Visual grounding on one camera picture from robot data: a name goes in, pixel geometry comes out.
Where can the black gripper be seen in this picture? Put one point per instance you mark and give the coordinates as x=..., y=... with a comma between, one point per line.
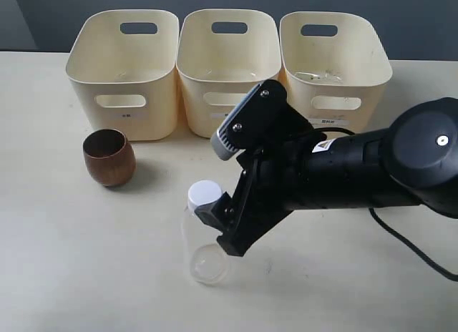
x=271, y=175

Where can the clear bottle white cap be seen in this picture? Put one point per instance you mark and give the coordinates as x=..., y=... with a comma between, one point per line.
x=205, y=260

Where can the brown wooden cup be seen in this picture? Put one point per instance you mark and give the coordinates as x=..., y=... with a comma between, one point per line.
x=109, y=157

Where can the white paper cup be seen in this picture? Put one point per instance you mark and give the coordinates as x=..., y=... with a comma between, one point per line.
x=329, y=133

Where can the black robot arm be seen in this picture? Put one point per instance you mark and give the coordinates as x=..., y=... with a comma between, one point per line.
x=412, y=162

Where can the middle cream plastic bin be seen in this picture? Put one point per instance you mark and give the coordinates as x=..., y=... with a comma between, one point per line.
x=222, y=55

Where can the cream plastic bin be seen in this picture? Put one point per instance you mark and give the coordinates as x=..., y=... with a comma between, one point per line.
x=335, y=68
x=122, y=69
x=222, y=55

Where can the right cream plastic bin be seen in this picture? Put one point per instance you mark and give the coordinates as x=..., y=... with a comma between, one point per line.
x=335, y=68

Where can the left cream plastic bin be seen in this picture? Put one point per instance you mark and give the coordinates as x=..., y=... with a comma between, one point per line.
x=122, y=69

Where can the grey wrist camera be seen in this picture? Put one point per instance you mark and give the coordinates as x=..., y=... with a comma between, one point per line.
x=243, y=127

